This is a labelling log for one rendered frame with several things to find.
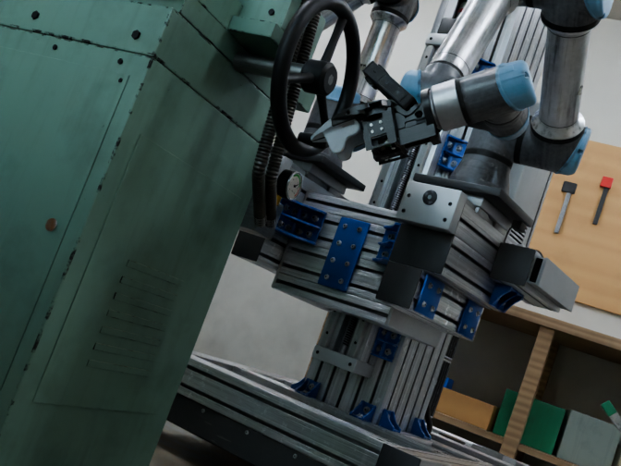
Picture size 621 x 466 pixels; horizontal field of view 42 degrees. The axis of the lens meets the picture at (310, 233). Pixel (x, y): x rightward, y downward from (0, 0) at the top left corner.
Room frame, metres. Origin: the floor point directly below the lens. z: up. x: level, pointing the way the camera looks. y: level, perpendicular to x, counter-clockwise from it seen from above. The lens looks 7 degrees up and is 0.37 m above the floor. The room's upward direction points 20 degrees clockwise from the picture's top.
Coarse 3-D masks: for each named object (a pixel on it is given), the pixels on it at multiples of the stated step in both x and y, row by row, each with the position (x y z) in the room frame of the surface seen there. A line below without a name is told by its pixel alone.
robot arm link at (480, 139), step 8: (472, 136) 1.83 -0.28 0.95; (480, 136) 1.81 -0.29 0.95; (488, 136) 1.79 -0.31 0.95; (520, 136) 1.77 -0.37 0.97; (472, 144) 1.82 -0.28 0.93; (480, 144) 1.80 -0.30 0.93; (488, 144) 1.79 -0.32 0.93; (496, 144) 1.79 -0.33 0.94; (504, 144) 1.79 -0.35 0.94; (512, 144) 1.78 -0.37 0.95; (520, 144) 1.77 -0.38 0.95; (496, 152) 1.79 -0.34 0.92; (504, 152) 1.79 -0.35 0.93; (512, 152) 1.79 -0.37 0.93; (512, 160) 1.81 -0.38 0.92
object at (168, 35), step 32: (0, 0) 1.43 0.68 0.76; (32, 0) 1.40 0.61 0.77; (64, 0) 1.37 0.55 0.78; (96, 0) 1.33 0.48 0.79; (128, 0) 1.30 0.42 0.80; (64, 32) 1.35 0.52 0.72; (96, 32) 1.32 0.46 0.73; (128, 32) 1.29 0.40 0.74; (160, 32) 1.26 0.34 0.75; (192, 32) 1.32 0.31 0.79; (192, 64) 1.35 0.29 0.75; (224, 64) 1.42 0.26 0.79; (224, 96) 1.46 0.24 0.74; (256, 96) 1.55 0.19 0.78; (256, 128) 1.58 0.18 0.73
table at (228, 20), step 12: (204, 0) 1.32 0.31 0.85; (216, 0) 1.35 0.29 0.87; (228, 0) 1.37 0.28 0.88; (216, 12) 1.36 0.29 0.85; (228, 12) 1.38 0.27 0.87; (228, 24) 1.40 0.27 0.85; (240, 24) 1.38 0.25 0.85; (252, 24) 1.37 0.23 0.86; (264, 24) 1.36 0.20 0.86; (276, 24) 1.36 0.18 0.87; (240, 36) 1.40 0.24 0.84; (252, 36) 1.38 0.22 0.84; (264, 36) 1.36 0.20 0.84; (276, 36) 1.37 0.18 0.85; (252, 48) 1.45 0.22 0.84; (264, 48) 1.42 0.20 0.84; (276, 48) 1.40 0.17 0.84; (300, 96) 1.69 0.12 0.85; (312, 96) 1.73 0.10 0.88; (300, 108) 1.73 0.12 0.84
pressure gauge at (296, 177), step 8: (280, 176) 1.64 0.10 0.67; (288, 176) 1.64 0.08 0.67; (296, 176) 1.66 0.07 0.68; (280, 184) 1.64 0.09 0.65; (288, 184) 1.63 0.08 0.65; (296, 184) 1.67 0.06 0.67; (280, 192) 1.65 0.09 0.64; (288, 192) 1.65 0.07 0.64; (296, 192) 1.68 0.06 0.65; (280, 200) 1.67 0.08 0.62
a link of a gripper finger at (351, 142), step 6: (360, 126) 1.30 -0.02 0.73; (360, 132) 1.30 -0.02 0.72; (324, 138) 1.31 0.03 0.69; (348, 138) 1.31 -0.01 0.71; (354, 138) 1.30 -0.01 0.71; (360, 138) 1.30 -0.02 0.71; (348, 144) 1.31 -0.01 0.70; (354, 144) 1.30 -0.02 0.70; (348, 150) 1.30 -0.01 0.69; (342, 156) 1.31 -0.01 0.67; (348, 156) 1.30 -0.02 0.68
